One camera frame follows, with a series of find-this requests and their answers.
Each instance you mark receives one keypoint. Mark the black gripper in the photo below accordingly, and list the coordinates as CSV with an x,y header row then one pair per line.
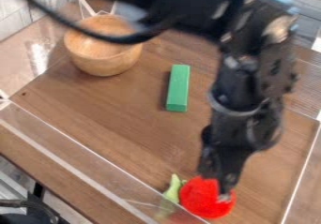
x,y
246,125

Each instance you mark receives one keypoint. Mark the red plush tomato toy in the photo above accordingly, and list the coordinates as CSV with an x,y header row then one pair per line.
x,y
199,195

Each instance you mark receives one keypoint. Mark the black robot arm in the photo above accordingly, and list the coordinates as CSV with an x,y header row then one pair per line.
x,y
254,31

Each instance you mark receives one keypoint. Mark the green rectangular block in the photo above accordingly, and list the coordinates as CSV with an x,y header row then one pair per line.
x,y
177,102

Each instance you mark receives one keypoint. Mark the wooden bowl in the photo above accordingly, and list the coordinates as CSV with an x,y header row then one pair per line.
x,y
100,57

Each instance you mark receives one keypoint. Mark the black equipment at corner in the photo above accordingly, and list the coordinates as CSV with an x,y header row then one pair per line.
x,y
27,211

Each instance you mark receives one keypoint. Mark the clear acrylic tray wall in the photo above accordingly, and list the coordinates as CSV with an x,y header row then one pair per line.
x,y
98,140

